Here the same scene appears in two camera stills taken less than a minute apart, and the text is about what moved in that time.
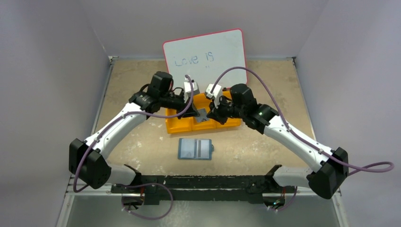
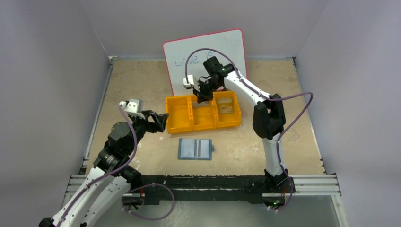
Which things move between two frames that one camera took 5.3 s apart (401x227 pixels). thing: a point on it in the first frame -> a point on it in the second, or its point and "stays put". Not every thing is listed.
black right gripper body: [215, 111] -> [205, 89]
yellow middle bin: [200, 101] stays put
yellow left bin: [174, 125] stays put
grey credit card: [203, 116] -> [196, 104]
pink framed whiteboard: [204, 57] stays put
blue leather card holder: [195, 149] stays put
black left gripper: [187, 108] -> [149, 120]
